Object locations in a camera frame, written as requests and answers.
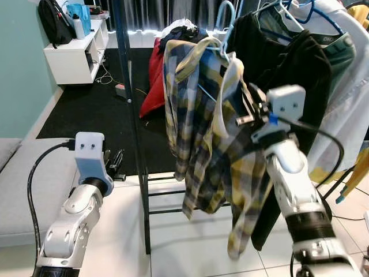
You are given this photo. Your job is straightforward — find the dark grey curtain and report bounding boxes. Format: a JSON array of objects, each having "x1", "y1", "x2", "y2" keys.
[{"x1": 86, "y1": 0, "x2": 277, "y2": 32}]

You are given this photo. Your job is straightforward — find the blue clothes hanger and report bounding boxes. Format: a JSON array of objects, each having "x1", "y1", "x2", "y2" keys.
[{"x1": 274, "y1": 0, "x2": 347, "y2": 38}]

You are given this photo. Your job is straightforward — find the white hanging shirt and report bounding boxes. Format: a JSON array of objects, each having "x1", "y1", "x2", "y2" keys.
[{"x1": 288, "y1": 0, "x2": 369, "y2": 175}]

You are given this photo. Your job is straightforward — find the yellow hanging garment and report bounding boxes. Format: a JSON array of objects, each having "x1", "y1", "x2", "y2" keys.
[{"x1": 310, "y1": 144, "x2": 369, "y2": 203}]

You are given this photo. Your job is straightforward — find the black hanging garment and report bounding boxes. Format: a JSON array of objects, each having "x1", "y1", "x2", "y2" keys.
[{"x1": 228, "y1": 10, "x2": 333, "y2": 253}]

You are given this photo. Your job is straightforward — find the black floor rug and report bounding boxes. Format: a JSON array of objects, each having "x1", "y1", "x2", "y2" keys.
[{"x1": 36, "y1": 48, "x2": 174, "y2": 175}]

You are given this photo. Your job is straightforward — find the white bottle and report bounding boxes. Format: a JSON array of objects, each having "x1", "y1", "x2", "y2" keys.
[{"x1": 74, "y1": 16, "x2": 85, "y2": 40}]

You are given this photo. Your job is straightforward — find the black clothes rack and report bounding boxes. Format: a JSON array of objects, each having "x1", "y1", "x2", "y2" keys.
[{"x1": 111, "y1": 0, "x2": 358, "y2": 256}]

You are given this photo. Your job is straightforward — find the grey upholstered footstool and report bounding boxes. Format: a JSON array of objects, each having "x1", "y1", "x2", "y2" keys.
[{"x1": 0, "y1": 137, "x2": 80, "y2": 249}]

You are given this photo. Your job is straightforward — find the yellow grey plaid shirt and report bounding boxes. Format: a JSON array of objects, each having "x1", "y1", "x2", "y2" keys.
[{"x1": 163, "y1": 36, "x2": 275, "y2": 261}]

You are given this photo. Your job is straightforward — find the white shelf unit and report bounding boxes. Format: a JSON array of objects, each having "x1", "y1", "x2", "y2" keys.
[{"x1": 44, "y1": 20, "x2": 110, "y2": 85}]

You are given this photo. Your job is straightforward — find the red cloth bundle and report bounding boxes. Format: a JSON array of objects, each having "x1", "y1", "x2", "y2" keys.
[{"x1": 140, "y1": 38, "x2": 169, "y2": 119}]

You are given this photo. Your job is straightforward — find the dark clothes pile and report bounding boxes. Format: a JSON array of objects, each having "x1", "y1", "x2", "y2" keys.
[{"x1": 159, "y1": 23, "x2": 209, "y2": 51}]

